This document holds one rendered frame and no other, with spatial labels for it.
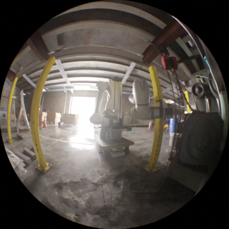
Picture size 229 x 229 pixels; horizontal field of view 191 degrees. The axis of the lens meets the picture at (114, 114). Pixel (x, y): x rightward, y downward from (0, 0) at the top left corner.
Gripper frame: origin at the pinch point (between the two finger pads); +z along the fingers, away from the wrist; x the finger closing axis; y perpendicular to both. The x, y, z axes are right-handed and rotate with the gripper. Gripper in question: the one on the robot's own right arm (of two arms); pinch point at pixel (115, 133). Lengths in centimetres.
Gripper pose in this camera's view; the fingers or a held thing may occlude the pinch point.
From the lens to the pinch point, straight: 108.8
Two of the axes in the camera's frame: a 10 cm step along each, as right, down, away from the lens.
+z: -0.3, 10.0, -0.7
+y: -3.7, 0.5, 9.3
